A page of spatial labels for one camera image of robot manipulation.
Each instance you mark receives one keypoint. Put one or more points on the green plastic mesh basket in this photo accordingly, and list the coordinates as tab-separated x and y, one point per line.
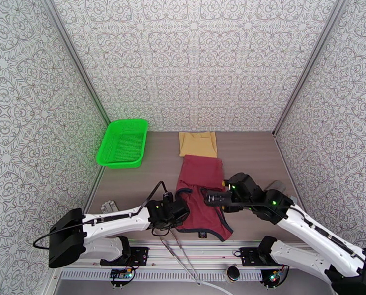
123	143

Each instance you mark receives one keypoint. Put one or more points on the red tank top blue trim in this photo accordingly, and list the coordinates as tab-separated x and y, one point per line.
201	177

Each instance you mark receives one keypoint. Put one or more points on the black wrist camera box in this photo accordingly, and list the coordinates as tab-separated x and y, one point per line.
168	198
214	199

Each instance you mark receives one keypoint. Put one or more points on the aluminium mounting rail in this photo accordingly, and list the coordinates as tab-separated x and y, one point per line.
216	252

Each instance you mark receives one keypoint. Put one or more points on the aluminium frame post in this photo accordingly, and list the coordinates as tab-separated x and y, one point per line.
308	68
75	62

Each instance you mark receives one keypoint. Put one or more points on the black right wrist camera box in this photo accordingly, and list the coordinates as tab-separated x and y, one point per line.
214	199

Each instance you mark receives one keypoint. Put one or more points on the long metal tweezers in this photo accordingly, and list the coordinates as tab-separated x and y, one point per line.
185	260

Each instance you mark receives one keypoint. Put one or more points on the small circuit board green light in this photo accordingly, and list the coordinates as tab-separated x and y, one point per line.
274	278

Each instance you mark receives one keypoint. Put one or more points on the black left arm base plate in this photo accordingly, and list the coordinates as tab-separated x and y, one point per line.
138	255

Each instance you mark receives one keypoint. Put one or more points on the white grey plastic holder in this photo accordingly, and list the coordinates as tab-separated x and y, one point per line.
109	206

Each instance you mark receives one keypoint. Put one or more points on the tan garment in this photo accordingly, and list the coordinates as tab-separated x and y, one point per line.
198	145

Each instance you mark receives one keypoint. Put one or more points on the black round push button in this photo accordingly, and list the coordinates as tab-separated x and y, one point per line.
232	272

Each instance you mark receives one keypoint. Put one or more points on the white plastic tube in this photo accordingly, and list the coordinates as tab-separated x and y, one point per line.
219	288

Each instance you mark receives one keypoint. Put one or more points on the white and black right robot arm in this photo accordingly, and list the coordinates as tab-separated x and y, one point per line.
321	238

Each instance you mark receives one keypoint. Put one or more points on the small circuit board blue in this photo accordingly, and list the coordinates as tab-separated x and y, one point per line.
120	275

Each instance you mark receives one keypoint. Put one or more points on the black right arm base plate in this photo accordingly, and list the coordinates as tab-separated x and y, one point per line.
247	257

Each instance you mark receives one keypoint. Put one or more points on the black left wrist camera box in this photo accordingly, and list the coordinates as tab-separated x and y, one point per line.
168	198

